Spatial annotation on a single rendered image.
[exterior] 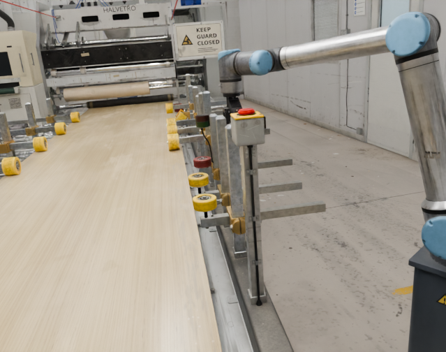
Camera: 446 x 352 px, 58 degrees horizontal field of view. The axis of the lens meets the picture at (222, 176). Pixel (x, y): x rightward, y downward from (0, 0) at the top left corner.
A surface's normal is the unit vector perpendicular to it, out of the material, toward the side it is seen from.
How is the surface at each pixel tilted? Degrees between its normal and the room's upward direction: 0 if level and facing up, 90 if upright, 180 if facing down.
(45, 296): 0
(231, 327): 0
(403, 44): 83
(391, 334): 0
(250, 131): 90
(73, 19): 90
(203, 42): 90
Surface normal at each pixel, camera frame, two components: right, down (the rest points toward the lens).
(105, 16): 0.14, 0.29
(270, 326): -0.07, -0.95
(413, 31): -0.66, 0.15
